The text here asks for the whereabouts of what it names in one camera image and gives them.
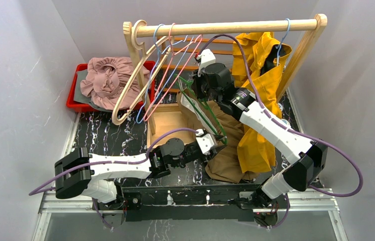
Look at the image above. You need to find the wooden clothes rack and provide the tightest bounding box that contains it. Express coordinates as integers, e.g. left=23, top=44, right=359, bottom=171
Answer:
left=137, top=14, right=327, bottom=145

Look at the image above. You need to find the yellow skirt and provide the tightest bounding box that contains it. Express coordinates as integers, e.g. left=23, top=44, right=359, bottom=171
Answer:
left=231, top=32, right=292, bottom=173

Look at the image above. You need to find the orange wooden shelf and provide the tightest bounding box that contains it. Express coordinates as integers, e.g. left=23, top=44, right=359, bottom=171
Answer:
left=156, top=22, right=241, bottom=97

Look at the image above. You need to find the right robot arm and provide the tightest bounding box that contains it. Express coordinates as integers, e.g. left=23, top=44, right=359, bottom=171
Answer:
left=192, top=63, right=327, bottom=208

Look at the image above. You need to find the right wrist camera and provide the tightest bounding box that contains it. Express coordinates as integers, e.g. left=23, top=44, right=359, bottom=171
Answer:
left=196, top=49, right=216, bottom=77

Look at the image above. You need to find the pink skirt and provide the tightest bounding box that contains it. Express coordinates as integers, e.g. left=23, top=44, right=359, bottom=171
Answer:
left=80, top=57, right=134, bottom=111

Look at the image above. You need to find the grey pleated skirt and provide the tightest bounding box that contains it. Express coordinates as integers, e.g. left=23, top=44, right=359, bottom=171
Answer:
left=73, top=69, right=107, bottom=111

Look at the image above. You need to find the white teal object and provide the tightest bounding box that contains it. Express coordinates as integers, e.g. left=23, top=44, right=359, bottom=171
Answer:
left=281, top=118, right=292, bottom=128

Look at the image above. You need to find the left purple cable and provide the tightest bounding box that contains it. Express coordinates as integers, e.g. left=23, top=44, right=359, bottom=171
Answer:
left=28, top=128, right=199, bottom=230

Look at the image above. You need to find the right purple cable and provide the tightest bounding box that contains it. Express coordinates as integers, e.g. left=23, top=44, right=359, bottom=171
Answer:
left=199, top=34, right=364, bottom=197

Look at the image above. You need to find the brown skirt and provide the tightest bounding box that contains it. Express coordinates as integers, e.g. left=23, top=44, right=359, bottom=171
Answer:
left=177, top=93, right=259, bottom=183

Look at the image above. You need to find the red plastic bin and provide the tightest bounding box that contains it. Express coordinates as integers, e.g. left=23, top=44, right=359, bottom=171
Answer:
left=66, top=61, right=156, bottom=112

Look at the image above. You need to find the blue wire hanger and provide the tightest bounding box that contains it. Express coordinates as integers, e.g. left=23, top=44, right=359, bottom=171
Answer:
left=135, top=23, right=198, bottom=125

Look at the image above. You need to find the light blue hanger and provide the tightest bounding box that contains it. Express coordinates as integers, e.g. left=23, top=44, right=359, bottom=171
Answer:
left=276, top=18, right=291, bottom=66

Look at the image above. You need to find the purple cable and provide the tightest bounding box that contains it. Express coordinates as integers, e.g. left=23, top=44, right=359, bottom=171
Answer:
left=199, top=34, right=364, bottom=197
left=28, top=128, right=199, bottom=230

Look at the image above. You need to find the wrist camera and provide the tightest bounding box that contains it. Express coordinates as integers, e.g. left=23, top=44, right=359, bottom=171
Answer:
left=195, top=129, right=218, bottom=155
left=196, top=49, right=216, bottom=77

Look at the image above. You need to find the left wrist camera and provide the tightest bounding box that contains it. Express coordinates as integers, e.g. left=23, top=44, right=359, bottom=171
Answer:
left=195, top=129, right=218, bottom=155

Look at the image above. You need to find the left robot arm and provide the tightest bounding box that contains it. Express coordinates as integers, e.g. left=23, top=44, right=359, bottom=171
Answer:
left=55, top=134, right=225, bottom=209

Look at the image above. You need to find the green hanger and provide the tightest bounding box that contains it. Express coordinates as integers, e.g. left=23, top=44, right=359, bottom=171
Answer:
left=178, top=77, right=228, bottom=145

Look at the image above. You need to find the beige wooden hanger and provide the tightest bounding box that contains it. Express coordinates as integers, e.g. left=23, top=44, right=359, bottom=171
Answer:
left=111, top=20, right=174, bottom=125

